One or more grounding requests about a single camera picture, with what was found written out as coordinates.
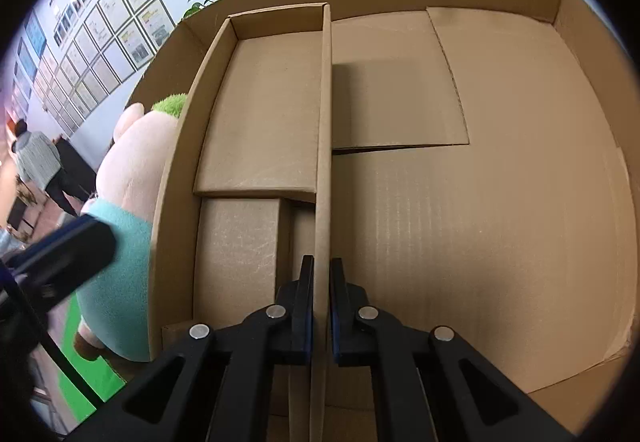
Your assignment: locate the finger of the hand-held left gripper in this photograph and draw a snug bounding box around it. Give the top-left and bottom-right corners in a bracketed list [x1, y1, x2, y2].
[10, 214, 119, 309]

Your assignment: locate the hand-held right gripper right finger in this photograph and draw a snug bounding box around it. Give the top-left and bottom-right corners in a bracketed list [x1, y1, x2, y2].
[329, 258, 576, 442]

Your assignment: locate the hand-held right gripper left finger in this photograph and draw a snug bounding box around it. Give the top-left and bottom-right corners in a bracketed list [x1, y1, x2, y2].
[65, 256, 315, 442]

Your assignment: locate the large cardboard box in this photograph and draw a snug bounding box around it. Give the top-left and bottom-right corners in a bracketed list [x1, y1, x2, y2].
[122, 0, 632, 442]

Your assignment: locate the small cardboard box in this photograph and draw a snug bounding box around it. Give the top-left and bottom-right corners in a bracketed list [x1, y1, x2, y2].
[149, 2, 334, 442]

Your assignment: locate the pink plush pig toy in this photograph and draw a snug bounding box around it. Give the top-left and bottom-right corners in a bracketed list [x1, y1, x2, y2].
[74, 93, 190, 364]

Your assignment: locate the black cable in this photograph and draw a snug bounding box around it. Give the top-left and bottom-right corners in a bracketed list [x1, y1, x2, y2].
[39, 319, 103, 409]

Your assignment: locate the wall of framed certificates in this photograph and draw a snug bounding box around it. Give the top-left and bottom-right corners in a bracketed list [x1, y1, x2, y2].
[36, 0, 176, 139]

